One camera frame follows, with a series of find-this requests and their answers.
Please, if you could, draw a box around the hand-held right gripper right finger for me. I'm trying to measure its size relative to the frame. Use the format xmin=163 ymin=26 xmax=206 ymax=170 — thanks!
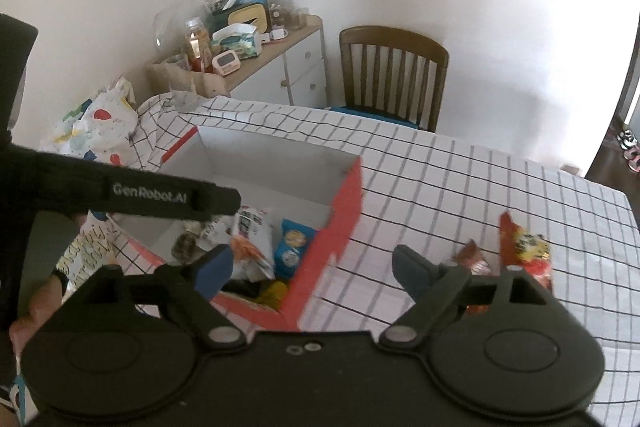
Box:
xmin=378 ymin=245 xmax=552 ymax=352

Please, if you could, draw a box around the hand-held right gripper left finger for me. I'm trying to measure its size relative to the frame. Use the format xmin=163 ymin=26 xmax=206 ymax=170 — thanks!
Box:
xmin=75 ymin=245 xmax=247 ymax=351

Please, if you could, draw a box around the dark seaweed packet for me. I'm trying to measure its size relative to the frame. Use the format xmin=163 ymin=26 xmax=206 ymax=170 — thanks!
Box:
xmin=220 ymin=278 xmax=266 ymax=304

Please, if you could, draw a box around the white silver snack bag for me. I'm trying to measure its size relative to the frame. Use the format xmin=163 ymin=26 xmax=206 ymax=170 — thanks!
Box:
xmin=231 ymin=206 xmax=276 ymax=283

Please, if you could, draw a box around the brown snack bag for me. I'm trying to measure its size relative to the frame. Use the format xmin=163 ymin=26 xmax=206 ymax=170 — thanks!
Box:
xmin=440 ymin=241 xmax=496 ymax=315

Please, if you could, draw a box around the blue cookie packet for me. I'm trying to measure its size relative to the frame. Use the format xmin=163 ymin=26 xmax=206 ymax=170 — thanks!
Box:
xmin=273 ymin=218 xmax=317 ymax=282

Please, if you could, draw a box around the red cardboard box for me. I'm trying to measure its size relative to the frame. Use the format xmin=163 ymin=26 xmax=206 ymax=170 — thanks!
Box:
xmin=111 ymin=124 xmax=365 ymax=333

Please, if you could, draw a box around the red yellow chip bag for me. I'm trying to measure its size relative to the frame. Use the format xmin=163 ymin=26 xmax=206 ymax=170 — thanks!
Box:
xmin=498 ymin=212 xmax=555 ymax=295

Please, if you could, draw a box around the person's left hand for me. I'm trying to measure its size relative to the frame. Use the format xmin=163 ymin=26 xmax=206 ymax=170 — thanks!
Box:
xmin=9 ymin=268 xmax=69 ymax=352

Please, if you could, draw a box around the yellow printed paper bag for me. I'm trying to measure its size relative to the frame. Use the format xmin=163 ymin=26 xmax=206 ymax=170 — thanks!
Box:
xmin=56 ymin=214 xmax=120 ymax=294

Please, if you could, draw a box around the white colourful dotted bag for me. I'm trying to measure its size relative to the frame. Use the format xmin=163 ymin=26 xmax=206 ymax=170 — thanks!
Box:
xmin=40 ymin=77 xmax=142 ymax=170

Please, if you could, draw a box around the white checkered tablecloth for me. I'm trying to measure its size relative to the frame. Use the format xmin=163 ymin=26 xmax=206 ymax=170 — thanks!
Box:
xmin=107 ymin=94 xmax=632 ymax=423

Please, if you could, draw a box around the blue chair cushion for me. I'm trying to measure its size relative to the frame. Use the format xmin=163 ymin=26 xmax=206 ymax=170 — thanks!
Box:
xmin=322 ymin=105 xmax=422 ymax=131

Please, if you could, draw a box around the pink kitchen timer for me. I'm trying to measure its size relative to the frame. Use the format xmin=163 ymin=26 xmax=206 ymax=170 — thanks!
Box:
xmin=212 ymin=52 xmax=242 ymax=78

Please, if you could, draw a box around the orange lidded bottle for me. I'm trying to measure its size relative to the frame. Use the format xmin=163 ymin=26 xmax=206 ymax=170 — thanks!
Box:
xmin=182 ymin=19 xmax=215 ymax=72

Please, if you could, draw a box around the clear glass jar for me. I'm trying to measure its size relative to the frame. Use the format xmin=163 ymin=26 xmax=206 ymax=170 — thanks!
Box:
xmin=152 ymin=0 xmax=208 ymax=55

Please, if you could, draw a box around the green tissue pack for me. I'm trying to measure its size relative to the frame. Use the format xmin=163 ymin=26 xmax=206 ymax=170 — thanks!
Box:
xmin=212 ymin=24 xmax=263 ymax=59

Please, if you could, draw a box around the brown wooden chair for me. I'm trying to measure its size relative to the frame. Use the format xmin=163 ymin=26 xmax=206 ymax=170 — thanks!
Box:
xmin=339 ymin=25 xmax=449 ymax=132

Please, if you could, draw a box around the white drawer cabinet wooden top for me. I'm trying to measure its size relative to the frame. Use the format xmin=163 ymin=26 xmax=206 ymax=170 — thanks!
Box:
xmin=220 ymin=14 xmax=329 ymax=108

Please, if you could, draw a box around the blue yellow box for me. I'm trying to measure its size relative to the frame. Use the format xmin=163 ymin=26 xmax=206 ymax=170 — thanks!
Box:
xmin=222 ymin=0 xmax=271 ymax=32

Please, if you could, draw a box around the row of shoes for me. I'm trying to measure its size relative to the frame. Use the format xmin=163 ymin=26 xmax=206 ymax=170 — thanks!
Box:
xmin=616 ymin=127 xmax=640 ymax=172

